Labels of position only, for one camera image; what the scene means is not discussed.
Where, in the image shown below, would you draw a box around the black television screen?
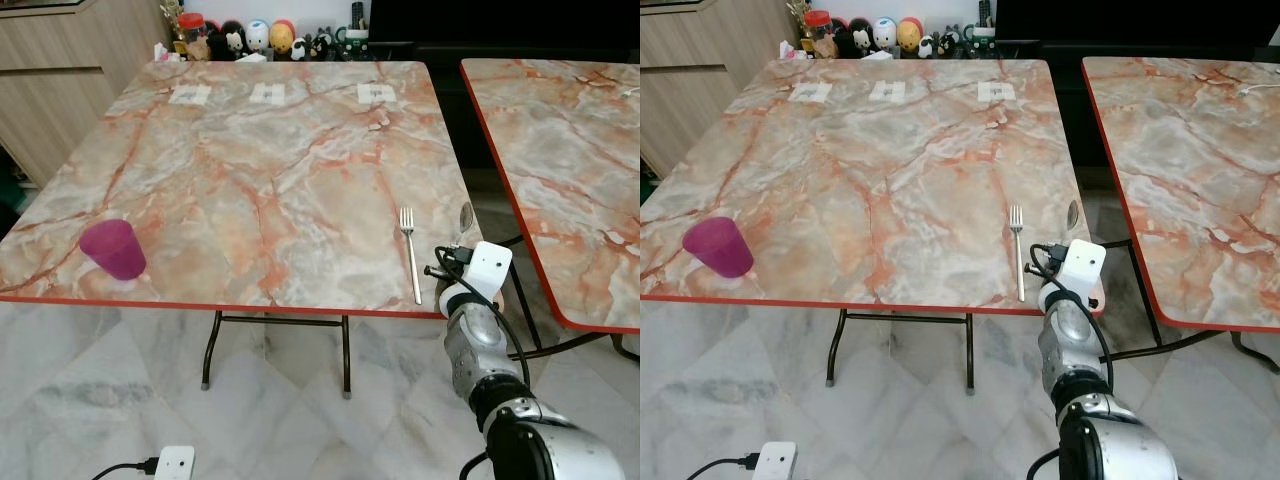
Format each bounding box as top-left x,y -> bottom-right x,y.
368,0 -> 641,47
995,0 -> 1280,47

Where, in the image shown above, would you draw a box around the silver metal fork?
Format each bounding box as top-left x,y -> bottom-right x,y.
1009,205 -> 1028,303
399,207 -> 424,306

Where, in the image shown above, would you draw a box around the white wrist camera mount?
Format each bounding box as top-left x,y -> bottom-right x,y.
752,442 -> 798,480
466,241 -> 514,305
1058,239 -> 1107,306
153,446 -> 196,480

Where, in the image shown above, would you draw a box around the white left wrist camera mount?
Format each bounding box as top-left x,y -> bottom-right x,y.
153,446 -> 196,480
752,442 -> 798,480

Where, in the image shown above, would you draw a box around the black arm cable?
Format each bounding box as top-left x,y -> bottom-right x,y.
686,453 -> 761,480
92,457 -> 160,480
1028,243 -> 1115,391
424,245 -> 533,391

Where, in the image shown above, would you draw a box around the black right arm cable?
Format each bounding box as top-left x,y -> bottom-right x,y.
1028,243 -> 1115,391
424,245 -> 533,391

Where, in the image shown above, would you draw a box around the light wooden cabinet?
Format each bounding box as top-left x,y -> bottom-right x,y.
0,0 -> 173,191
640,0 -> 803,181

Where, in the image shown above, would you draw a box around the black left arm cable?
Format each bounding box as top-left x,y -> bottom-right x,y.
686,453 -> 761,480
92,457 -> 160,480

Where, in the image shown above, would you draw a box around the purple plastic cup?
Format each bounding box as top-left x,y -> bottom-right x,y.
682,216 -> 754,280
79,219 -> 148,282

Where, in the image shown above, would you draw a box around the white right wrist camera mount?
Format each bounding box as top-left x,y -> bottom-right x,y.
466,241 -> 514,305
1058,239 -> 1107,306

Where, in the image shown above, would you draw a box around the black metal table legs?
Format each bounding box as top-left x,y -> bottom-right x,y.
200,310 -> 354,400
1108,238 -> 1280,377
825,308 -> 977,394
497,235 -> 641,364

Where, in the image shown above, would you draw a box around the black mouse plush toy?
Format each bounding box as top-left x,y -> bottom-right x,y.
208,20 -> 248,59
835,18 -> 874,57

